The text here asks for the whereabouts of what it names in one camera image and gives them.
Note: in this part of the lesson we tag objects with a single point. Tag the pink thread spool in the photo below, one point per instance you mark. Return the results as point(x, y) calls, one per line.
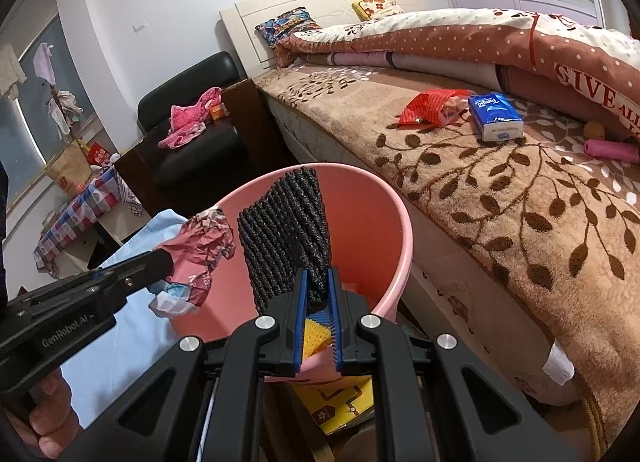
point(612, 150)

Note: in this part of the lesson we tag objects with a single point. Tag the small orange box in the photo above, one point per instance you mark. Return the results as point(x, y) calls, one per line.
point(219, 113)

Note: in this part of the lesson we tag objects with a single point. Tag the colourful patterned pillow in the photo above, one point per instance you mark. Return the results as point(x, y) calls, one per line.
point(285, 27)

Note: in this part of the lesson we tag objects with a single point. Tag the pink paper wrapper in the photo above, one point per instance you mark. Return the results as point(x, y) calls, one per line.
point(200, 247)

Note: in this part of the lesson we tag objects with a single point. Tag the yellow foam net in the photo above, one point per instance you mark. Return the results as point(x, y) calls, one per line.
point(316, 339)

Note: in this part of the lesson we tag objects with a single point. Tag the black foam net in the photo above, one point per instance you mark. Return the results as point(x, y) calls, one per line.
point(285, 232)

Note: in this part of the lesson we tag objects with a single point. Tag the pink plastic bucket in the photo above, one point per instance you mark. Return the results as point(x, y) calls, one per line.
point(370, 242)

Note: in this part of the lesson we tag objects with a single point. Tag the pink rolled mat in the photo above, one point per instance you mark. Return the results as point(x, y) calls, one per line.
point(425, 62)

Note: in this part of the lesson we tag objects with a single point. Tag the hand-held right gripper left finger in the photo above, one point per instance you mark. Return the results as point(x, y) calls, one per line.
point(300, 327)

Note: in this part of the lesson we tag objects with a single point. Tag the pink garment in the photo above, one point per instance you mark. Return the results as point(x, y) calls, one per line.
point(187, 117)

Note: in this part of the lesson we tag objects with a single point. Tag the black leather armchair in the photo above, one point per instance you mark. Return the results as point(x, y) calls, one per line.
point(200, 162)

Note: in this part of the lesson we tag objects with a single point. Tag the brown paper bag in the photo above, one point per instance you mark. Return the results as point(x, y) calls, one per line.
point(67, 167)

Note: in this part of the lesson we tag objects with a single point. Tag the white hanging garment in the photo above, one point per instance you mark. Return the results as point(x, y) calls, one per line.
point(11, 72)

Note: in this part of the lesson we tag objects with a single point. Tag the yellow cardboard box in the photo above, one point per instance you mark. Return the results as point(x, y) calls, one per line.
point(340, 404)

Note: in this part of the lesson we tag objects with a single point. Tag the white side table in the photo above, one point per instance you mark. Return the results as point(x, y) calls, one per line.
point(107, 231)

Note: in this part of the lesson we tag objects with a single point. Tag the diamond-patterned cloth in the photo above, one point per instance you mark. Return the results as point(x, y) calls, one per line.
point(131, 202)

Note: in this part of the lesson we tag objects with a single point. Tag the bed with brown blanket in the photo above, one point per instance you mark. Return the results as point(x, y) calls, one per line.
point(500, 192)

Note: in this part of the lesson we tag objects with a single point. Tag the person's left hand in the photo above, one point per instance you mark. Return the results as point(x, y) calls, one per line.
point(50, 417)

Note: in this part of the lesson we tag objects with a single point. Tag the yellow flowered pillow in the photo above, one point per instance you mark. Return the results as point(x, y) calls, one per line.
point(377, 7)

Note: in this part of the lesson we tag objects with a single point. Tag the blue tissue pack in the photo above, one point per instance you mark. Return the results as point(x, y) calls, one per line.
point(495, 117)

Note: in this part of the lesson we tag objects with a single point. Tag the orange dotted quilt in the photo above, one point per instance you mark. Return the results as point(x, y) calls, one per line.
point(450, 37)

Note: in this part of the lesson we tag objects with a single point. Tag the white wall socket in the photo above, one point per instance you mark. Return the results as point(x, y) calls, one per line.
point(140, 27)

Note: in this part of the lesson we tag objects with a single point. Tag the red foil packet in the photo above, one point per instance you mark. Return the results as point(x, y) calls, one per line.
point(430, 107)

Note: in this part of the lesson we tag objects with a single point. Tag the table with checkered cloth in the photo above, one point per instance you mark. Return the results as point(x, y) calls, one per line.
point(75, 212)

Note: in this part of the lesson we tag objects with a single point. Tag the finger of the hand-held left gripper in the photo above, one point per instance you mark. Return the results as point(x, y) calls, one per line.
point(145, 269)

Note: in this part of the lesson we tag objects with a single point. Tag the red gift bag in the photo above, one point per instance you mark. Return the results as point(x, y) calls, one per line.
point(99, 155)

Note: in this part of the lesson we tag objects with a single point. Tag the wooden coat rack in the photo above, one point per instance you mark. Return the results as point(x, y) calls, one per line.
point(65, 110)

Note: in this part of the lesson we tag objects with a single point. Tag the beige mattress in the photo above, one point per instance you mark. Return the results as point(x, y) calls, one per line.
point(450, 287)

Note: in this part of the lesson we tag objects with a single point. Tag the large window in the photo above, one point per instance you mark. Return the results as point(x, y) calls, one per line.
point(32, 107)

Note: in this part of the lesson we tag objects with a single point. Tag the purple hanging garment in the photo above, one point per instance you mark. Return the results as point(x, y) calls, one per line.
point(45, 62)

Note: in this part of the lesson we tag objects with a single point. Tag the small yellow ball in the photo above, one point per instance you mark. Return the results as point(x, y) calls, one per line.
point(594, 130)

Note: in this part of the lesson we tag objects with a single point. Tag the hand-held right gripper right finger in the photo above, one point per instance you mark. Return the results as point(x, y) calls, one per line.
point(336, 327)

